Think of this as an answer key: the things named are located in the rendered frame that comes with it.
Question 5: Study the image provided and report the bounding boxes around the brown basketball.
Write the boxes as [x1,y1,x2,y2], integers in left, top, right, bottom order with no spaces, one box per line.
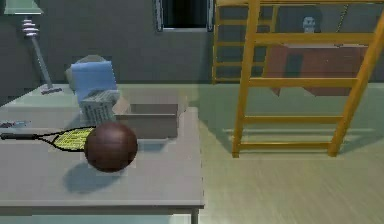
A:
[83,121,139,174]

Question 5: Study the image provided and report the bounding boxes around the grey table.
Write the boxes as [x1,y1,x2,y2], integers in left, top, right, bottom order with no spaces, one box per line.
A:
[0,83,206,224]

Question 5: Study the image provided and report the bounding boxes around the yellow wooden loft bed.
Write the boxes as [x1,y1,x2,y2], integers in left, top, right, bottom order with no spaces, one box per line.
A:
[211,0,384,159]

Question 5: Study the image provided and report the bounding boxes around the grey desk lamp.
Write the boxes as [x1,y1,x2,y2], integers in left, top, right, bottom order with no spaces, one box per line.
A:
[3,0,64,96]

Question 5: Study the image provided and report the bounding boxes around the small grey bust statue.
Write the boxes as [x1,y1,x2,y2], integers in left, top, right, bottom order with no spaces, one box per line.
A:
[302,15,317,34]

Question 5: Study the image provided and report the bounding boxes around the grey open cardboard box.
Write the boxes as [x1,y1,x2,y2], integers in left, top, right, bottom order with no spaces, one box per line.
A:
[112,87,190,140]

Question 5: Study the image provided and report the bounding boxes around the grey folded newspaper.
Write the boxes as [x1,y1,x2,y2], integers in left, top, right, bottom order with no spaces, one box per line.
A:
[78,89,122,128]

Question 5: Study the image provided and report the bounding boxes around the dark window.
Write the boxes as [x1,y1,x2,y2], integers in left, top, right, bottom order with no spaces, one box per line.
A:
[153,0,215,33]

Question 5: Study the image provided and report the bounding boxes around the black yellow tennis racket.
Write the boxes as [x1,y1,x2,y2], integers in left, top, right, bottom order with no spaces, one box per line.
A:
[0,125,98,153]

